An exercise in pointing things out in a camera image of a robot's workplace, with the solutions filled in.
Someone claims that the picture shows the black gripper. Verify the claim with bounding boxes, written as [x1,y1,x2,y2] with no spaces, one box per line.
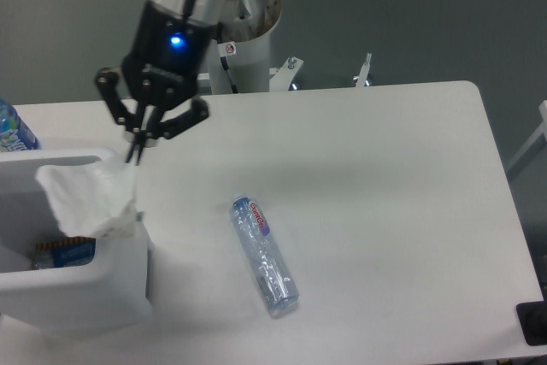
[94,0,215,165]

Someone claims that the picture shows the white tissue wrapper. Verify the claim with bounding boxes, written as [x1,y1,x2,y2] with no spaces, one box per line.
[35,156,139,238]

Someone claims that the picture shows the clear plastic bottle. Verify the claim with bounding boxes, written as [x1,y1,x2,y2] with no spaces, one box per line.
[229,195,300,318]

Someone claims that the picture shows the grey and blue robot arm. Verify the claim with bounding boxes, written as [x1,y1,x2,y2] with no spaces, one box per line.
[94,0,226,164]

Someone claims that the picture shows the white plastic trash can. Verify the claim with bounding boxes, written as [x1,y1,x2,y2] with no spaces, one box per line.
[1,148,153,330]

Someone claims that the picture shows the blue labelled water bottle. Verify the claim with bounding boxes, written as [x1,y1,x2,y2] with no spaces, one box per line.
[1,99,42,152]

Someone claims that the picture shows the blue snack packet in bin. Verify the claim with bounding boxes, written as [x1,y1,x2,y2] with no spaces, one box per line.
[32,237,96,270]

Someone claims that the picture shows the black clamp at table edge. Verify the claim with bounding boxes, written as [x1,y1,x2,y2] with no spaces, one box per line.
[516,301,546,346]

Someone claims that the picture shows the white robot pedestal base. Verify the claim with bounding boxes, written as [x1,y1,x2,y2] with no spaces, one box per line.
[197,0,303,95]

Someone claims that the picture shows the white levelling foot bracket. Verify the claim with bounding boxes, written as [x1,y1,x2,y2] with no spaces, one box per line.
[353,52,373,87]

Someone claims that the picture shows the white frame at right edge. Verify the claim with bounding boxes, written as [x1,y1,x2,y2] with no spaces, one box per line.
[506,101,546,181]

